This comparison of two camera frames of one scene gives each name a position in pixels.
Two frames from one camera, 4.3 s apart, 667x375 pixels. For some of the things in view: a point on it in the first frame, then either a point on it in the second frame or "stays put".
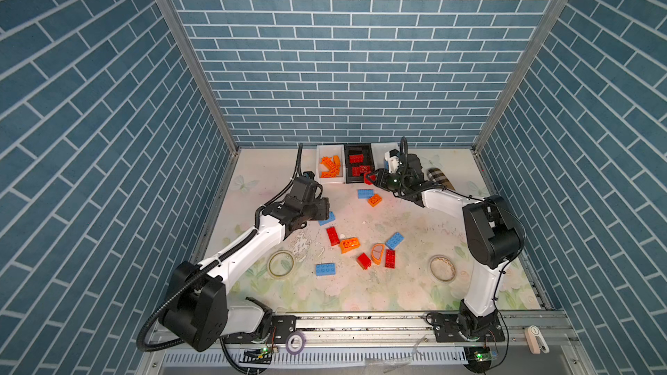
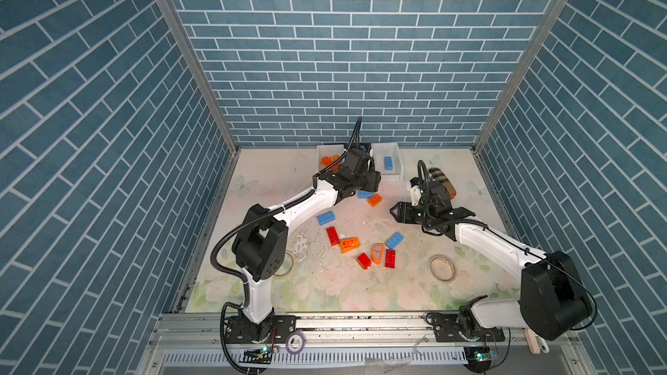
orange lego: x=349 y=244 stays put
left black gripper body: x=316 y=210 → x=367 y=181
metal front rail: x=536 y=344 stays put
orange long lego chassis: x=333 y=165 stays put
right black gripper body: x=393 y=184 → x=414 y=215
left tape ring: x=280 y=264 stays put
